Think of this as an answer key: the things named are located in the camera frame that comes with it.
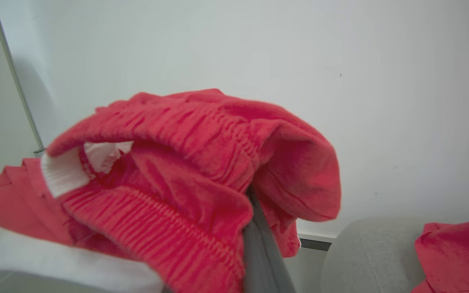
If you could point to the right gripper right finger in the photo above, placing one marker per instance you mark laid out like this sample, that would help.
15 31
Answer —
277 268

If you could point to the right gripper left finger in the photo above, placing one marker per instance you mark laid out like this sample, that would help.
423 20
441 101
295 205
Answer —
257 252

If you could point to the red garment with white trim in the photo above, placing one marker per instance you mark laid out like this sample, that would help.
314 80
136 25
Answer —
177 162

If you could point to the plain red garment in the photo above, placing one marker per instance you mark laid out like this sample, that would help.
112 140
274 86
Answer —
458 256

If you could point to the white and black baseboard strip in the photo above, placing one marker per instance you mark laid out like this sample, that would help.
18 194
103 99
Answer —
316 242

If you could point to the grey fabric sofa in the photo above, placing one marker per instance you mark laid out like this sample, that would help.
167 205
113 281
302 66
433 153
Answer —
364 260

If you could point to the grey metal frame profile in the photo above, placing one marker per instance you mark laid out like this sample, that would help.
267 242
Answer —
17 77

